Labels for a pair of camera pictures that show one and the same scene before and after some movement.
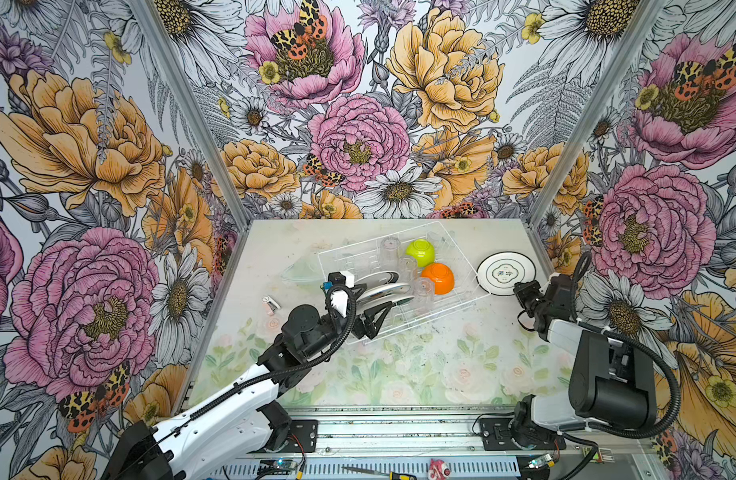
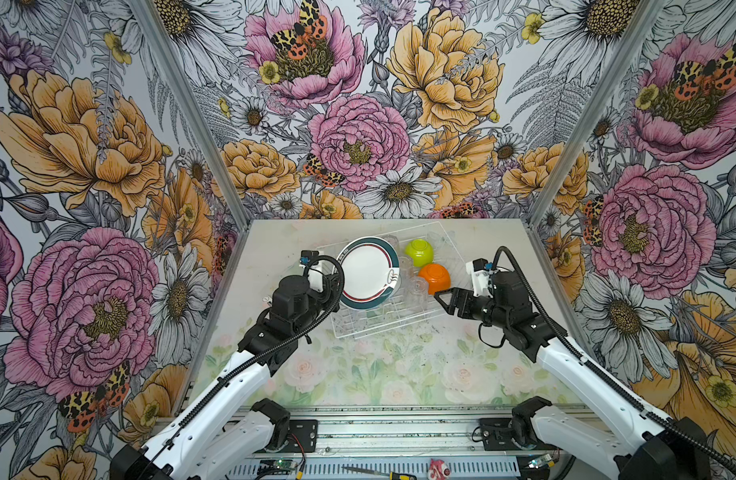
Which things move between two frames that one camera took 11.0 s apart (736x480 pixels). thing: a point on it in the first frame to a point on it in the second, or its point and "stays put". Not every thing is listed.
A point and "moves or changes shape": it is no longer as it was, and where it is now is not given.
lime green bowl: [422, 250] stays put
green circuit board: [276, 467] stays put
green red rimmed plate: [378, 278] moves or changes shape
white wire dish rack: [419, 268] stays put
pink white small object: [438, 470] stays put
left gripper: [372, 327] to [330, 290]
